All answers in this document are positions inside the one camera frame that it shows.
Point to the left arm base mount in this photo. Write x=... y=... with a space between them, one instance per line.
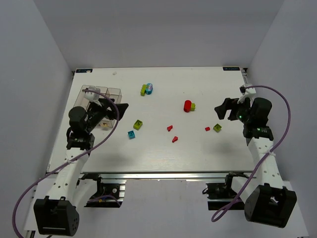
x=108 y=194

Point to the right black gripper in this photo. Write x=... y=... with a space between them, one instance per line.
x=235 y=109

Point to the blue frog lego piece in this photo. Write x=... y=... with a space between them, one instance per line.
x=149 y=88

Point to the blue label sticker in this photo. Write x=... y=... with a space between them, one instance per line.
x=231 y=68
x=83 y=70

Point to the right blue label sticker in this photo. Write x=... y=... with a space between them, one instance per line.
x=231 y=68

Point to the long green lego brick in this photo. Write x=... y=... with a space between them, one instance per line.
x=143 y=90

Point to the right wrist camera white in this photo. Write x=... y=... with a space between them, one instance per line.
x=247 y=91

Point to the green lego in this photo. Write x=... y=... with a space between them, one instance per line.
x=193 y=106

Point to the left blue label sticker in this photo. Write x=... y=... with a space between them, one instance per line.
x=83 y=70

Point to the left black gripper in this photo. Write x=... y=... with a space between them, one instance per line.
x=109 y=109

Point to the red lego piece lower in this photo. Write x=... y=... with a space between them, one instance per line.
x=174 y=139

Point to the clear three-compartment container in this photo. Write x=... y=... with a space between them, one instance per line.
x=112 y=93

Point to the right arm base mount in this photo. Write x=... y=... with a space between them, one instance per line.
x=221 y=194

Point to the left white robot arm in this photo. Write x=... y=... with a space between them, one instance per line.
x=57 y=214

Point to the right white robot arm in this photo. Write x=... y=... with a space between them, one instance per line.
x=266 y=199

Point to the large red lego brick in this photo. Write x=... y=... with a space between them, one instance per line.
x=187 y=106

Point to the small blue lego brick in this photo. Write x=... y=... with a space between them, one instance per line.
x=131 y=134

